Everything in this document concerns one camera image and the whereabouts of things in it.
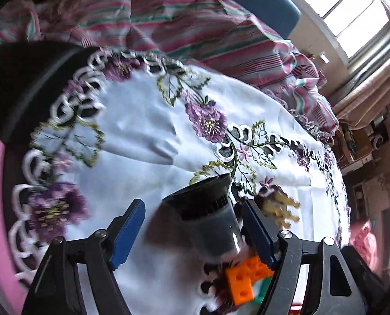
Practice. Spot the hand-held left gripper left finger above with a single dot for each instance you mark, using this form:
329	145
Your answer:
129	233

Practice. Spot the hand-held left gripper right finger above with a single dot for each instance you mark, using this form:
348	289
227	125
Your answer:
259	233

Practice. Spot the black cylindrical container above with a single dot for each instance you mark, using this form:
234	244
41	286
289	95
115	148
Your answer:
211	226

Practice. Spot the green plastic spool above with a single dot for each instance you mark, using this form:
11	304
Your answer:
262	290

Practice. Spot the brown and yellow toy figure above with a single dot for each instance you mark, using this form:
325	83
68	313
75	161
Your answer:
275	203

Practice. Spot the orange building block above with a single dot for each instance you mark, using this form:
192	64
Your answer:
239	280

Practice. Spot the white embroidered floral tablecloth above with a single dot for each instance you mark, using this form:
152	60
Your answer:
149	131

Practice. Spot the pink fluffy cloth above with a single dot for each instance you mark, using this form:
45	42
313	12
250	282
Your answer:
364	239

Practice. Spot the cluttered wooden shelf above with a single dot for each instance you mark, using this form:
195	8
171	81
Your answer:
355	147

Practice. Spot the white round device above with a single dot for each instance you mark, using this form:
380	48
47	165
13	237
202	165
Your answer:
377	141

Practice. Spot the sheer curtain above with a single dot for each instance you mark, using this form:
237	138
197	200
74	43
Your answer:
378	88

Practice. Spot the black round table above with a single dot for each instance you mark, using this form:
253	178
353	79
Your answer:
17	82

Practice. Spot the pink striped cloth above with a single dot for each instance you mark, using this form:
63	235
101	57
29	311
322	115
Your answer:
188	23

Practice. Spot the blue chair back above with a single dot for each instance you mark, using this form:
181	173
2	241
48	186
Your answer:
263	3

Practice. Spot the window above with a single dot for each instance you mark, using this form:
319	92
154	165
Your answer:
355	23

